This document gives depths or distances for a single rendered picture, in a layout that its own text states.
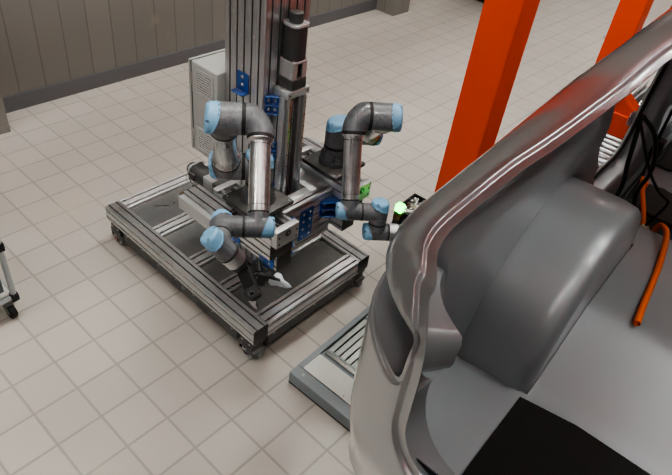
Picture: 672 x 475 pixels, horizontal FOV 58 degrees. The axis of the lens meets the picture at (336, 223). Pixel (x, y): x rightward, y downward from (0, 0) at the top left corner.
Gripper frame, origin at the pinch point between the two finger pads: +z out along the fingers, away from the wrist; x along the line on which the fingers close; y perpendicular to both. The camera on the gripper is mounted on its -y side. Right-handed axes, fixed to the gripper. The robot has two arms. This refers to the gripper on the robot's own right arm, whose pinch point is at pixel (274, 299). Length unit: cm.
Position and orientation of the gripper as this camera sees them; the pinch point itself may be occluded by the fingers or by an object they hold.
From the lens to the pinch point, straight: 215.0
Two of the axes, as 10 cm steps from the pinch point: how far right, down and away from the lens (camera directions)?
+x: -8.2, 5.3, 2.2
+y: -1.6, -5.7, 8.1
